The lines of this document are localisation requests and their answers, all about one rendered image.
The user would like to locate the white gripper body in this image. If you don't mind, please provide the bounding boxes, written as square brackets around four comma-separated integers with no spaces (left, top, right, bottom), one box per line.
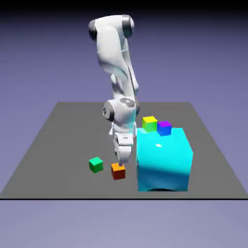
[115,144,133,167]

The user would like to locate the small orange cube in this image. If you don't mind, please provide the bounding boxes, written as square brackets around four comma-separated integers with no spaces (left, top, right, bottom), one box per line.
[111,162,126,181]

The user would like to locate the small green cube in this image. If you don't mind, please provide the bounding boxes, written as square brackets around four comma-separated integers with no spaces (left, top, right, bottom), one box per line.
[89,156,104,173]

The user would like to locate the small yellow-green cube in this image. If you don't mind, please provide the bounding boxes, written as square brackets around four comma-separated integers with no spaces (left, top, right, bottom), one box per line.
[142,116,158,133]

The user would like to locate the small blue-purple cube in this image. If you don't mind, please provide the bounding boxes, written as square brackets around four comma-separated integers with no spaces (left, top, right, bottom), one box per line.
[156,120,172,137]

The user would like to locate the large cyan box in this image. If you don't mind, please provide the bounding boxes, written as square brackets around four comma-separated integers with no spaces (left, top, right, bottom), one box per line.
[136,127,194,192]

